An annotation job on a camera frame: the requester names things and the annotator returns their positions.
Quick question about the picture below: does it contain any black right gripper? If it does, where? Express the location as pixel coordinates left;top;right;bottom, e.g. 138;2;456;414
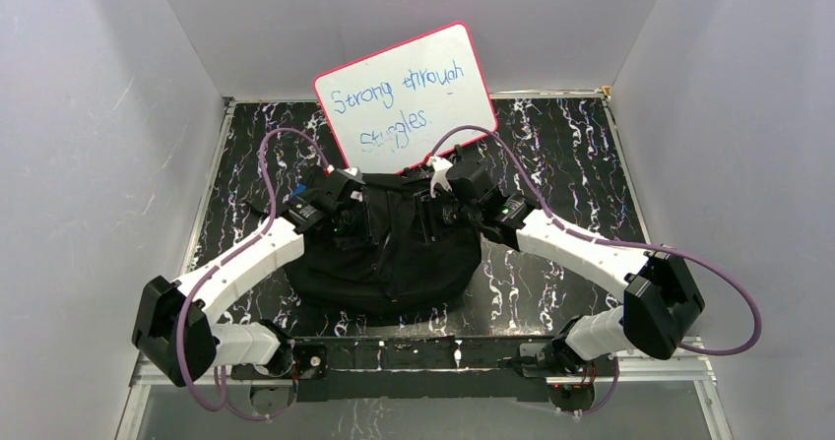
404;185;481;246

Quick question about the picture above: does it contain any black student backpack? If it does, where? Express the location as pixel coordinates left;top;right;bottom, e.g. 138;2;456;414
284;165;482;316

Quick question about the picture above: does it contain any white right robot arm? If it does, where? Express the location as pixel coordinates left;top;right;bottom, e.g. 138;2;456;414
426;156;705;375

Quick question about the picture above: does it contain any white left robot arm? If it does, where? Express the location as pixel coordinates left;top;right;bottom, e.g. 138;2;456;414
132;168;364;387

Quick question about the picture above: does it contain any blue tag on backpack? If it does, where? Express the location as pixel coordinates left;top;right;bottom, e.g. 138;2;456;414
290;184;307;198

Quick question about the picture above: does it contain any pink framed whiteboard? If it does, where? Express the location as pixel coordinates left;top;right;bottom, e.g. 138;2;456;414
313;22;498;173

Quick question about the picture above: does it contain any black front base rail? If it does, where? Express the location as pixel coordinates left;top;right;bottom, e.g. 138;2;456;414
287;336;621;405

